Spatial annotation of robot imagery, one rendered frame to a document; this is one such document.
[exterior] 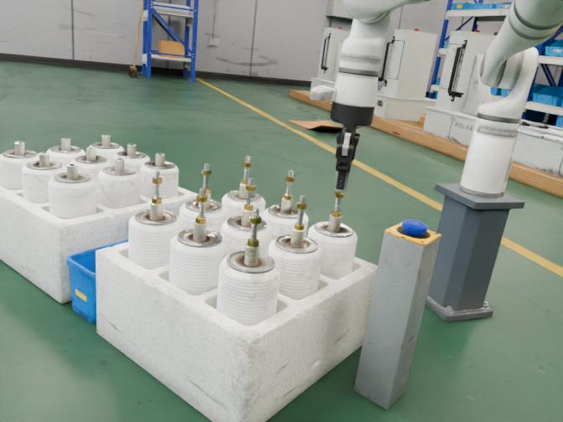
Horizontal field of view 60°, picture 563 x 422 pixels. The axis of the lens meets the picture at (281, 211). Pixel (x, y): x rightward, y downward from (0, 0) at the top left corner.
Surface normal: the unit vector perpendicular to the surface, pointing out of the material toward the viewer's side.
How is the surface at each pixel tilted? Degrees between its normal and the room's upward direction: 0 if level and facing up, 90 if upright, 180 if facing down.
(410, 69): 90
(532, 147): 90
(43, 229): 90
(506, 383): 0
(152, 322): 90
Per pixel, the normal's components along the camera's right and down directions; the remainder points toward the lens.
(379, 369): -0.62, 0.18
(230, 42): 0.35, 0.34
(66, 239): 0.78, 0.29
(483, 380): 0.11, -0.94
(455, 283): -0.41, 0.25
